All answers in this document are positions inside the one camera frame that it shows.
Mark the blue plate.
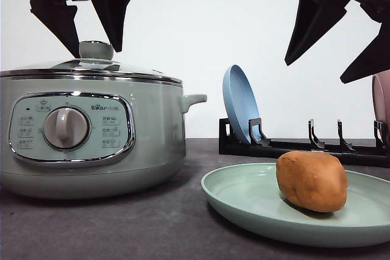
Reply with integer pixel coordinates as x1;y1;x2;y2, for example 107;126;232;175
222;65;260;143

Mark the pink plate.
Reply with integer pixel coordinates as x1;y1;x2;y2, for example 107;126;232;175
372;69;390;142

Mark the black dish rack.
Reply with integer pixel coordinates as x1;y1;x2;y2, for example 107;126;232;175
219;118;390;167

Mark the brown potato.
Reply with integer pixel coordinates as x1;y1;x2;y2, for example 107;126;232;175
276;150;348;212

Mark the green plate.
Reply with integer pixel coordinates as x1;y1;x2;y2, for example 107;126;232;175
200;163;390;247

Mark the glass steamer lid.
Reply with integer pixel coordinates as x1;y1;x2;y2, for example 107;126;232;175
0;41;183;86

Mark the green electric steamer pot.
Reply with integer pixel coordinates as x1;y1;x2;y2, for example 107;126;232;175
1;74;207;199

